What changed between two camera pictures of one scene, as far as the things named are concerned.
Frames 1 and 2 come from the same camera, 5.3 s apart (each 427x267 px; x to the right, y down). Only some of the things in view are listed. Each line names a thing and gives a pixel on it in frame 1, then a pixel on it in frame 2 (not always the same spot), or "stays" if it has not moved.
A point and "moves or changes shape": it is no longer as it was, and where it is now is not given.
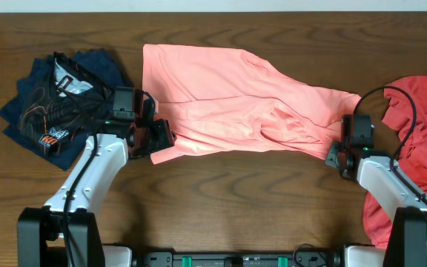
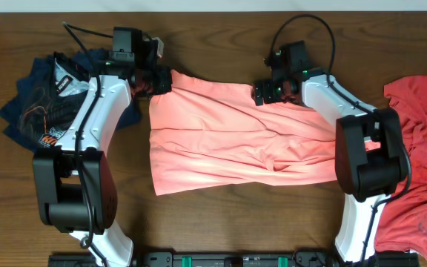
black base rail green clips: [164, 259] stays
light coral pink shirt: [219, 99] moves or changes shape
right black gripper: [331, 158] to [269, 97]
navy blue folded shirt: [101, 61] stays
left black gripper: [165, 134] to [164, 80]
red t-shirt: [425, 162] stays
